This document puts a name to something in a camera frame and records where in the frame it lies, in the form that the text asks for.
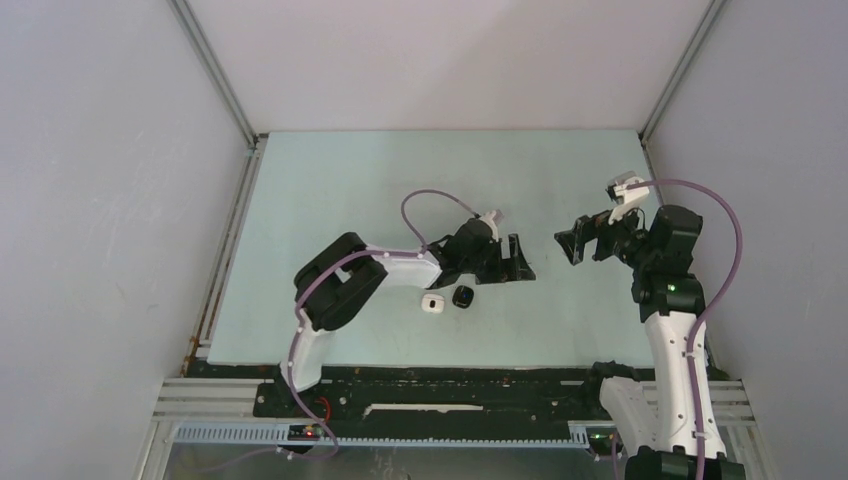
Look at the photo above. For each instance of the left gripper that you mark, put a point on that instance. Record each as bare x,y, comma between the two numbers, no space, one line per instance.
502,269

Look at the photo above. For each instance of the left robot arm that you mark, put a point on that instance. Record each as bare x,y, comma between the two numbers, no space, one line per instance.
334,287

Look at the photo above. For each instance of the corner aluminium post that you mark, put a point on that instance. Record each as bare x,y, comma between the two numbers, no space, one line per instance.
208,59
704,28

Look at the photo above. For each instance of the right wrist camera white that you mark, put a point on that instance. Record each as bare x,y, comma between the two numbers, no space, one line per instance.
628,191

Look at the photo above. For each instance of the white gold-trimmed charging case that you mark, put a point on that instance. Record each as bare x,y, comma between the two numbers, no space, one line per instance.
433,303

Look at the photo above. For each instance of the right corner aluminium post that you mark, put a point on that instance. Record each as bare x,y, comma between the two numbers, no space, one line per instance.
704,28

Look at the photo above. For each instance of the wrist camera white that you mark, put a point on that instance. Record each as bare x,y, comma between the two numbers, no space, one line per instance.
628,191
492,219

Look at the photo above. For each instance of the white cable duct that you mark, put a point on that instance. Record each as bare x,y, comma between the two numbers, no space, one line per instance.
282,434

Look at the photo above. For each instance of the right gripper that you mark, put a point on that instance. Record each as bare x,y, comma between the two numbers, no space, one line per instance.
597,226

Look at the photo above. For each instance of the aluminium frame rail front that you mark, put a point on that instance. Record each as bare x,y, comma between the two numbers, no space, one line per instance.
225,400

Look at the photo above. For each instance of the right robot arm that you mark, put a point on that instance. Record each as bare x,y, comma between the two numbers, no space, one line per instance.
679,438

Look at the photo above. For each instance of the black charging case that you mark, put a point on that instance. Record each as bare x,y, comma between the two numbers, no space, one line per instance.
463,296

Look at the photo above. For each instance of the left corner aluminium post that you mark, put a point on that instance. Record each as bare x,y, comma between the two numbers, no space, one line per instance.
208,59

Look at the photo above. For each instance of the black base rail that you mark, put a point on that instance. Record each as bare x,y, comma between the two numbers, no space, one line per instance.
449,403

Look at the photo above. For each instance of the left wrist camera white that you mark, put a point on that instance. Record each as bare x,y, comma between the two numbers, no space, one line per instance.
492,219

